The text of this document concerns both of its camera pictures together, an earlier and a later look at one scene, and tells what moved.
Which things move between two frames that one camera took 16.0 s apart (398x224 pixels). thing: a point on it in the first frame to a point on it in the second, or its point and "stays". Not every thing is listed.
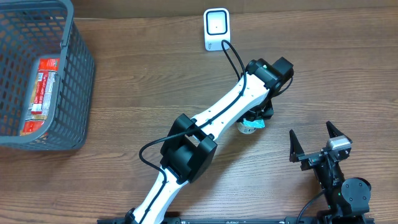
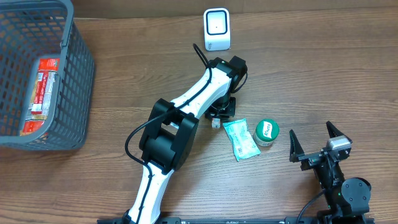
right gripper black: [311, 160] stays
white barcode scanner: [217, 28] stays
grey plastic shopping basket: [31, 30] stays
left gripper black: [261, 114] to [219, 112]
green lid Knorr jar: [247, 127] to [267, 131]
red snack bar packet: [41, 99] stays
